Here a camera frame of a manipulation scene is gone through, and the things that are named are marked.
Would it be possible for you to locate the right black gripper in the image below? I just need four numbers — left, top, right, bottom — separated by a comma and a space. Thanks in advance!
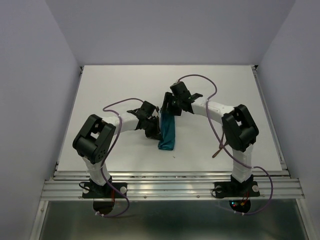
159, 91, 182, 116

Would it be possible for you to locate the teal cloth napkin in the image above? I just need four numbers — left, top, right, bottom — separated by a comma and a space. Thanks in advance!
158, 112, 176, 151

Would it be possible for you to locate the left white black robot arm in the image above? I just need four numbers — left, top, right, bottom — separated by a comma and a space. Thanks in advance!
72, 108, 162, 197

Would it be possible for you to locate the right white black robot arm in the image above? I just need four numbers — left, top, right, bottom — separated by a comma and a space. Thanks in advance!
158, 92, 259, 195

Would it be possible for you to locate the brown wooden fork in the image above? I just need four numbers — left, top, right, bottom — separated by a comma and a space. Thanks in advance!
212, 141, 228, 158

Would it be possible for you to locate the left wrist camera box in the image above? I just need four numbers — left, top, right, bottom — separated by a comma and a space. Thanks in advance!
140, 101, 158, 116

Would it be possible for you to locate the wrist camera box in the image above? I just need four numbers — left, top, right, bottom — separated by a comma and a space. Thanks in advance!
140, 101, 158, 116
170, 81, 191, 98

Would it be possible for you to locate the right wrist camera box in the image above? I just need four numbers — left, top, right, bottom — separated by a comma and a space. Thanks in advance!
170, 81, 191, 98

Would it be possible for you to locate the aluminium frame rail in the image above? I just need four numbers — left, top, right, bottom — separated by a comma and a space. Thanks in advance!
40, 169, 305, 202

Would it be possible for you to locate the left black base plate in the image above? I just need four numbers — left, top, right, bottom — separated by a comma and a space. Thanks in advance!
79, 181, 125, 199

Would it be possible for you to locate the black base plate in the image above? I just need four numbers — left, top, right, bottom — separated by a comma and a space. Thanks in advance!
211, 181, 260, 199
79, 181, 125, 199

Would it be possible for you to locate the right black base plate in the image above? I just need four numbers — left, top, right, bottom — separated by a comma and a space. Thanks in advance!
211, 181, 260, 199

